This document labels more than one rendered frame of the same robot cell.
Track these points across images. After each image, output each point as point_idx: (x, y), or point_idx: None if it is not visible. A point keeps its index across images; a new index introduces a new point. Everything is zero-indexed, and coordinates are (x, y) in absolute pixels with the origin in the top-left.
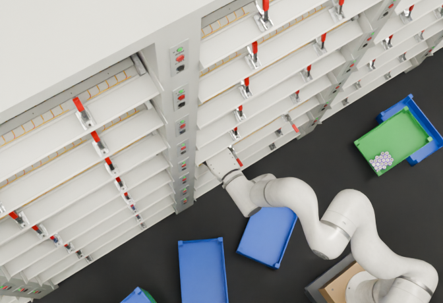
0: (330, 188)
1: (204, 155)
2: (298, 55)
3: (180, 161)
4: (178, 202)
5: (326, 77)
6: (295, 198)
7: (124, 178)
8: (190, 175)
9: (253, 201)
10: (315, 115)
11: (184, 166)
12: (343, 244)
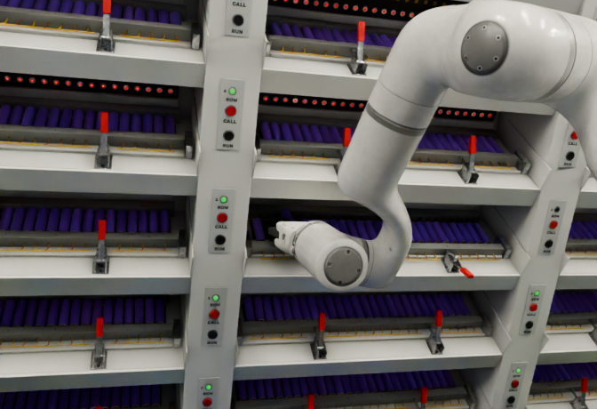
0: None
1: (275, 172)
2: None
3: (228, 76)
4: (192, 388)
5: (529, 179)
6: (433, 12)
7: (117, 45)
8: (235, 221)
9: (342, 168)
10: (513, 345)
11: (231, 130)
12: (552, 19)
